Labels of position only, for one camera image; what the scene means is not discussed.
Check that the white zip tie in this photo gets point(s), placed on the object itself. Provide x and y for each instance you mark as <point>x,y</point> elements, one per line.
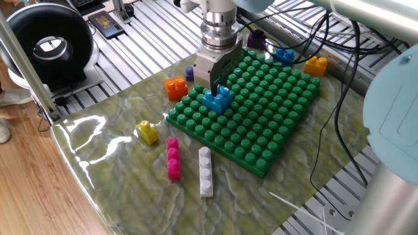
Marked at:
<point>303,212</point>

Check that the metal stand post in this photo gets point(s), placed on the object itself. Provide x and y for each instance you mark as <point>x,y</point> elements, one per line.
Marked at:
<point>119,11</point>

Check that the light blue four-stud block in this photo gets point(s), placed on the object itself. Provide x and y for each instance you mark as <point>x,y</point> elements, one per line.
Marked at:
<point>215,103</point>

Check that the silver Schunk gripper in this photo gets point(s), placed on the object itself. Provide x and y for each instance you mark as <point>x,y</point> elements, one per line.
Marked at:
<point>209,67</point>

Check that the black smartphone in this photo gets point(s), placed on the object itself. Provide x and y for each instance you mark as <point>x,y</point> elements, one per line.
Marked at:
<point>106,24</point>

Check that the pink three-stud block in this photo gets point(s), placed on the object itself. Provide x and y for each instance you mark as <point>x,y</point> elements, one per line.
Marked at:
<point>173,160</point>

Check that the yellow two-stud block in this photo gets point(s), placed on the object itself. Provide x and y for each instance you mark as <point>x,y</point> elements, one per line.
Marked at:
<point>315,67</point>

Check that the white four-stud block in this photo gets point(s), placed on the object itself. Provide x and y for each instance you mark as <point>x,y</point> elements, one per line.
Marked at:
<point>205,173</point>

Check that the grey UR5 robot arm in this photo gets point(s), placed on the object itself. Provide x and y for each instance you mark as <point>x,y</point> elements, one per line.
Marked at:
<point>392,114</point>

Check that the green studded baseplate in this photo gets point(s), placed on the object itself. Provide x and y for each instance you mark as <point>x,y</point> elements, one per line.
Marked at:
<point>254,124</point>

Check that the violet two-stud block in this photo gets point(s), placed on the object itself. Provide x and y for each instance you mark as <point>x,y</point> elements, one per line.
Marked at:
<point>189,74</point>

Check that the dark blue two-stud block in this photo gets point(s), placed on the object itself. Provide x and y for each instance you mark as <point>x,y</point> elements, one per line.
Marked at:
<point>283,56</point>

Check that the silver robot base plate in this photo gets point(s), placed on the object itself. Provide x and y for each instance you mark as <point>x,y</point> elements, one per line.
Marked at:
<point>336,218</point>

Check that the white shoe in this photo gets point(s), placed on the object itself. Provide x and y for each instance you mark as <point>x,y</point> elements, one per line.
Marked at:
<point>4,130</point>
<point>13,98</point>

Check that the aluminium frame post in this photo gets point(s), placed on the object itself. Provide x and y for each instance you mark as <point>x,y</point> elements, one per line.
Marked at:
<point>29,72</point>

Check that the black keyboard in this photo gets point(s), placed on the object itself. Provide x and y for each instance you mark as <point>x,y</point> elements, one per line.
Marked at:
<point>81,2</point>

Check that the green marble pattern mat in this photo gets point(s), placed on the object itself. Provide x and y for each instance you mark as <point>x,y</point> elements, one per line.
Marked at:
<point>130,196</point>

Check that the dark purple one-stud block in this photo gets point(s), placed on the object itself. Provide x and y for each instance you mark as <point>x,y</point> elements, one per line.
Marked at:
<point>253,44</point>

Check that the black round knob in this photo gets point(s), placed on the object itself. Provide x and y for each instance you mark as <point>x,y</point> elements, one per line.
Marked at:
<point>129,9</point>

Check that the yellow-green one-stud block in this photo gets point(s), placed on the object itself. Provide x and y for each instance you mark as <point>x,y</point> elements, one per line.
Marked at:
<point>147,134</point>

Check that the orange large block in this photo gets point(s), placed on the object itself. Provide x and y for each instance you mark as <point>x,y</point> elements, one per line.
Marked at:
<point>175,89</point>

